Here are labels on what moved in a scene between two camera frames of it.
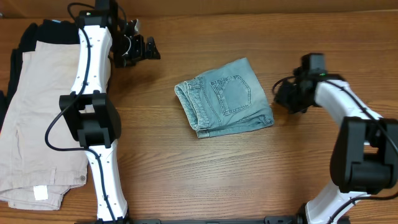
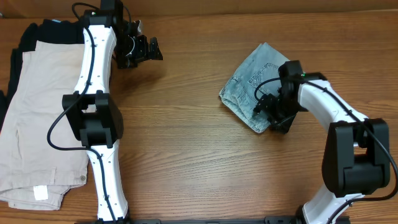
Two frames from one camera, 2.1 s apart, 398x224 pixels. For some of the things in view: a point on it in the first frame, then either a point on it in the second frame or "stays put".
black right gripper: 284,99 -> 267,106
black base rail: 268,219 stays put
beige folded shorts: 39,161 stays put
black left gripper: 147,49 stays put
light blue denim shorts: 227,99 -> 257,74
